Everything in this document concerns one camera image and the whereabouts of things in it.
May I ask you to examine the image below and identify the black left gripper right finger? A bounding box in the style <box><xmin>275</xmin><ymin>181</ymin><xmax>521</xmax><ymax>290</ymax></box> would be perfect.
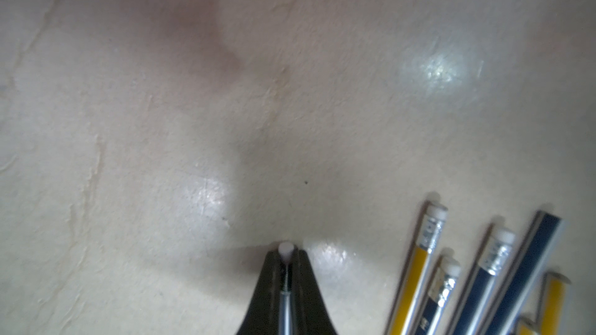
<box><xmin>290</xmin><ymin>249</ymin><xmax>338</xmax><ymax>335</ymax></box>

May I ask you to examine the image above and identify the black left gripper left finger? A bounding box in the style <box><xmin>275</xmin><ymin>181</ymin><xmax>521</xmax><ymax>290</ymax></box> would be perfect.
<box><xmin>237</xmin><ymin>250</ymin><xmax>282</xmax><ymax>335</ymax></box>

